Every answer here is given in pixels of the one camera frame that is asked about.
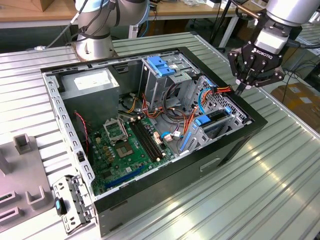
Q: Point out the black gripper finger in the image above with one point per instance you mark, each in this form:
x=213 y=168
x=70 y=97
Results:
x=270 y=77
x=236 y=62

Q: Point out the hard disk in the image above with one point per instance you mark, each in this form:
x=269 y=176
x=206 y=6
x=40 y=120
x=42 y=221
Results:
x=201 y=121

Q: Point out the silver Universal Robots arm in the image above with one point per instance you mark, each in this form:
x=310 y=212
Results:
x=95 y=47

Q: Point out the grey disk bay cage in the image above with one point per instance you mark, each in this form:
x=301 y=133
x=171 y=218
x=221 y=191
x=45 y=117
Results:
x=200 y=140

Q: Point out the brown cardboard box with labels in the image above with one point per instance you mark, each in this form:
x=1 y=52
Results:
x=300 y=100

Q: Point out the grey optical drive cage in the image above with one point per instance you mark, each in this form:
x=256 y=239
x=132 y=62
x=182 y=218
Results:
x=183 y=62

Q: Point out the metal slat side table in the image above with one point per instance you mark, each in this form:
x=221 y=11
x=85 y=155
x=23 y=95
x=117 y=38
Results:
x=312 y=37

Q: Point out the wooden desk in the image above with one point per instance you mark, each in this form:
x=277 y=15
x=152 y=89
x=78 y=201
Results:
x=195 y=10

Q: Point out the blue plastic drive latch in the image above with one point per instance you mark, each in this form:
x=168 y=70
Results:
x=160 y=66

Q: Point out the black RAM slot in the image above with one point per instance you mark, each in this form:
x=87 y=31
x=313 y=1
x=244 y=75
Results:
x=145 y=141
x=148 y=139
x=151 y=138
x=141 y=142

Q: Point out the black open PC case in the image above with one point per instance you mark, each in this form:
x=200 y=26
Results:
x=175 y=180

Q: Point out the CPU socket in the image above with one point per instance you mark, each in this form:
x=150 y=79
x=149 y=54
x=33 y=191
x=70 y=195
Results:
x=124 y=150

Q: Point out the green motherboard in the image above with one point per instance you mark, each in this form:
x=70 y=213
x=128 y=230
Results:
x=125 y=165

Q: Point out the grey Dell power supply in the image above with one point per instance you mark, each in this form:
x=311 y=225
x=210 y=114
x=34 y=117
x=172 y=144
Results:
x=87 y=105

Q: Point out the blue expansion slot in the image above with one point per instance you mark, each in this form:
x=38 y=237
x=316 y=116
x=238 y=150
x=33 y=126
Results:
x=124 y=176

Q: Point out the black case fan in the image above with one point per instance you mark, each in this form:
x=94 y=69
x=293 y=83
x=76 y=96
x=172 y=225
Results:
x=80 y=135

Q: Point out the plain brown cardboard box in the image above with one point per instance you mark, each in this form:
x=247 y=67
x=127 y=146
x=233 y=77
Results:
x=43 y=5

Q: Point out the grey parts rack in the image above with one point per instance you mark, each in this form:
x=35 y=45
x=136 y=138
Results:
x=22 y=170

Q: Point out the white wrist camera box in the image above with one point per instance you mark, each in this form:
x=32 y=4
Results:
x=271 y=41

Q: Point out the metal expansion card bracket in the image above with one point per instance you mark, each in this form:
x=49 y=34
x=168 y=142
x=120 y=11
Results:
x=75 y=200

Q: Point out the black blue bracket tab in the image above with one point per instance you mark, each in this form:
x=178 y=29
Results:
x=58 y=205

